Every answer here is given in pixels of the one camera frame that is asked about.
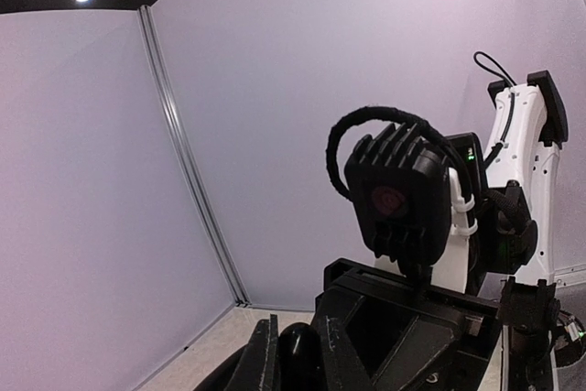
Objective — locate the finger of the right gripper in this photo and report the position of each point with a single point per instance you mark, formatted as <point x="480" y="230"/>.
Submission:
<point x="421" y="358"/>

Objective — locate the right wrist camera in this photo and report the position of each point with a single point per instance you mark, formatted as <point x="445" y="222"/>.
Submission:
<point x="414" y="212"/>

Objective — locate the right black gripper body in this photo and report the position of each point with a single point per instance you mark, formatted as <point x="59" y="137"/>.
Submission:
<point x="385" y="305"/>

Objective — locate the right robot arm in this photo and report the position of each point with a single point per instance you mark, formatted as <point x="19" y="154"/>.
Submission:
<point x="510" y="258"/>

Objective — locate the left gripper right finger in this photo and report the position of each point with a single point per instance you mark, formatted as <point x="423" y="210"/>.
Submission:
<point x="342" y="366"/>

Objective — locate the black earbud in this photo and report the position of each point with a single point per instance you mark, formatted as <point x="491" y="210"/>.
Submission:
<point x="300" y="358"/>

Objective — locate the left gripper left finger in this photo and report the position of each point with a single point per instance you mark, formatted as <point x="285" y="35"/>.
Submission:
<point x="259" y="366"/>

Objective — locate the right aluminium frame post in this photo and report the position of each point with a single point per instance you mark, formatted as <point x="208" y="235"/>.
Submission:
<point x="186" y="158"/>

